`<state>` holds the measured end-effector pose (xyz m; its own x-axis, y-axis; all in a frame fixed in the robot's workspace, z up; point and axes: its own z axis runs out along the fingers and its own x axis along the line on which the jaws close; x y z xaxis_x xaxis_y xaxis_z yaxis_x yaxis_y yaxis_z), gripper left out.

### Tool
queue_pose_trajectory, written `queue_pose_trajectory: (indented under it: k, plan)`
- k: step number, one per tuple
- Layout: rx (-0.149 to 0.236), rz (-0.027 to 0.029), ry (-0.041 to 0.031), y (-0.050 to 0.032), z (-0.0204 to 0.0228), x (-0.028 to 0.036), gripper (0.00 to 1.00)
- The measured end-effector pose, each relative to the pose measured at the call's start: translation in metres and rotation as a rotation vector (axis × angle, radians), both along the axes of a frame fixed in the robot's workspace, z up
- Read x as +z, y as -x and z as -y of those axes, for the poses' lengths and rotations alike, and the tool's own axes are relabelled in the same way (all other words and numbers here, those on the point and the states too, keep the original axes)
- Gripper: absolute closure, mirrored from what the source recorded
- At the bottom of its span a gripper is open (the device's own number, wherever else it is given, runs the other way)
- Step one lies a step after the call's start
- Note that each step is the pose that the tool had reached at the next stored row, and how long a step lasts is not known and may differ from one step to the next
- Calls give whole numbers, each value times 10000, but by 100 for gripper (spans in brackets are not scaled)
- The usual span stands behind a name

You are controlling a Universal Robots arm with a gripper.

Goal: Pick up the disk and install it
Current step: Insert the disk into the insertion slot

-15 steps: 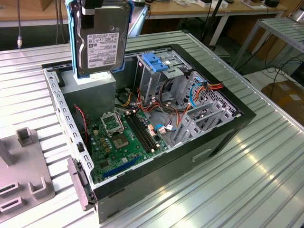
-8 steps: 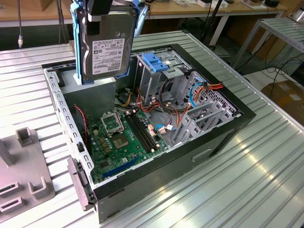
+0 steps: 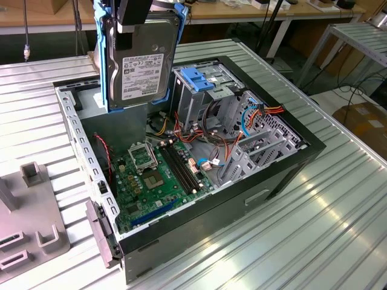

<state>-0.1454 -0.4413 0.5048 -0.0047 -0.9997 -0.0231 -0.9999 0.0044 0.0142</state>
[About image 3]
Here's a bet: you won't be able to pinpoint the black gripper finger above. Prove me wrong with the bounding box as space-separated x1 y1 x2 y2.
114 0 153 51

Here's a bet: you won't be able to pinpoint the hard disk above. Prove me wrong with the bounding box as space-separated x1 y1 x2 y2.
93 0 189 114

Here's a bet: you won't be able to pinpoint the blue data wire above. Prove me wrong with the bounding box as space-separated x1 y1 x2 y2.
241 98 265 141

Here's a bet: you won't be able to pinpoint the power plug with coloured wires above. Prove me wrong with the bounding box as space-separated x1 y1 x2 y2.
223 102 287 166

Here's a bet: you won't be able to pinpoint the metal disk bay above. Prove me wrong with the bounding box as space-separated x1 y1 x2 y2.
216 128 305 185

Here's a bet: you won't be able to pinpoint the small brown cardboard box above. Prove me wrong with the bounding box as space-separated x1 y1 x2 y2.
48 0 95 15

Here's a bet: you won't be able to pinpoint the wooden workbench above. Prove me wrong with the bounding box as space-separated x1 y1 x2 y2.
0 0 367 58

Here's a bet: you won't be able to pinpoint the blue plastic drive latch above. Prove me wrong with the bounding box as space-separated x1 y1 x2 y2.
180 68 216 93

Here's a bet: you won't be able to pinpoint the grey power supply unit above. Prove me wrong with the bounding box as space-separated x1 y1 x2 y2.
75 81 149 147

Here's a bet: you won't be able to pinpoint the metal drive cage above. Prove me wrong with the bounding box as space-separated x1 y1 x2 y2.
171 65 246 134

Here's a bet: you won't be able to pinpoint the black tripod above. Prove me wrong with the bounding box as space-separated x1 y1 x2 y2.
255 0 291 64

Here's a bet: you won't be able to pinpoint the metal socket cover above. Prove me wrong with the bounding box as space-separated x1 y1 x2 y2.
127 141 158 173

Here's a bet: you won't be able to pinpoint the black RAM slot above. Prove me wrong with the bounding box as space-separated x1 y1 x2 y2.
172 142 204 190
164 145 197 194
168 144 200 192
159 146 194 196

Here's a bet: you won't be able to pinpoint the beige board power socket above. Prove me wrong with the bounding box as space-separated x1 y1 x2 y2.
187 157 201 176

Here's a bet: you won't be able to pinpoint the CPU socket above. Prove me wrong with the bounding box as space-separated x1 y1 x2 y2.
142 170 166 190

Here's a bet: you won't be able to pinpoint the green motherboard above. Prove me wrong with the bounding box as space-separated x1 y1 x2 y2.
113 140 217 233

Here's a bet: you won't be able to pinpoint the blue expansion slot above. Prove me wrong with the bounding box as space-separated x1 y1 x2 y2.
130 198 179 227

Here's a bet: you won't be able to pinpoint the grey parts rack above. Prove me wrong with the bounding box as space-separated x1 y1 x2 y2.
0 161 71 277

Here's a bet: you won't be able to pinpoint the black open PC case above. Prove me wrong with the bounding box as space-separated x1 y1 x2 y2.
53 55 327 285

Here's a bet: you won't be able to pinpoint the metal slat side table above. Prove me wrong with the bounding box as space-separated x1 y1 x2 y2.
298 21 387 88

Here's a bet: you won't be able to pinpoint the large taped cardboard box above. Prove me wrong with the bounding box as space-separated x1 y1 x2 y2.
331 101 387 147

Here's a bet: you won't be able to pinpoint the grey cable with white plug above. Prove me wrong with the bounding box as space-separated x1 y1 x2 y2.
22 0 33 63

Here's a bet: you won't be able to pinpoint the yellow black power wires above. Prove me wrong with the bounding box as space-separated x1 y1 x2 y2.
146 111 172 138

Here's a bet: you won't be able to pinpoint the black sleeved cable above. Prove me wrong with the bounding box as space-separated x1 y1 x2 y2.
201 98 232 146

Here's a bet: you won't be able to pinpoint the red orange wire bundle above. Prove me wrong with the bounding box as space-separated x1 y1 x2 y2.
172 111 239 166

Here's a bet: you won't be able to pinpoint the blue wire with white label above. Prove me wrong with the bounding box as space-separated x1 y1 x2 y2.
197 157 226 169

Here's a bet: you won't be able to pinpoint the white plug with twisted wires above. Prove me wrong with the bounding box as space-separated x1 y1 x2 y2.
201 156 226 172

